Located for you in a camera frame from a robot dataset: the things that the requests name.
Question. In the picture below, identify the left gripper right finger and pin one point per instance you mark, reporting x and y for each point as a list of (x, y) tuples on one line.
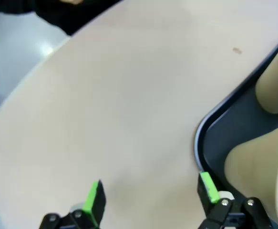
[(210, 190)]

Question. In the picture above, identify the black plastic tray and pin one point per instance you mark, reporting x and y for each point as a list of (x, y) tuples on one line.
[(227, 133)]

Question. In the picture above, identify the person's right hand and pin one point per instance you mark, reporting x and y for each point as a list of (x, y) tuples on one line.
[(73, 1)]

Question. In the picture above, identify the person in black cardigan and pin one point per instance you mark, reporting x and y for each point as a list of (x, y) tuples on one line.
[(57, 14)]

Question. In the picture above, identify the beige plastic cup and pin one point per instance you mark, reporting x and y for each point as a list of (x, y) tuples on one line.
[(255, 171), (274, 78)]

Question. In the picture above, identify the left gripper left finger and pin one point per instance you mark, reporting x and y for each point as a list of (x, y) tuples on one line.
[(98, 202)]

